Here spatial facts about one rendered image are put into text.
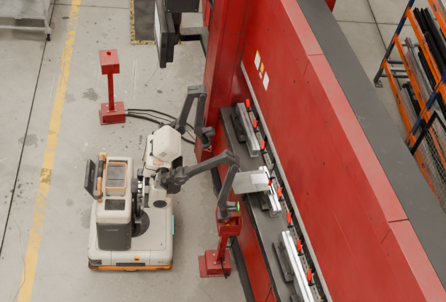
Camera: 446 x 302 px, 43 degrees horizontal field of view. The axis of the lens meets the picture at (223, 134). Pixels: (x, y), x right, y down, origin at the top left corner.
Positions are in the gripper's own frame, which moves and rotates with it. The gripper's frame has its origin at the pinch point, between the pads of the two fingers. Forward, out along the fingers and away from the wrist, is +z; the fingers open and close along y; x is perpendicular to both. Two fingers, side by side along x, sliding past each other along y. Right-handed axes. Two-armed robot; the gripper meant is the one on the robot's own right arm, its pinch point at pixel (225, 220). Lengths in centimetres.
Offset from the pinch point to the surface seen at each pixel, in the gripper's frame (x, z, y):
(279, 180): 0, -39, 41
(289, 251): -36, -7, 39
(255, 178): 22.4, -14.0, 26.3
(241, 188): 14.2, -16.6, 15.6
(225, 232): -4.7, 8.5, -2.2
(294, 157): -8, -73, 51
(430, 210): -90, -130, 96
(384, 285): -111, -107, 72
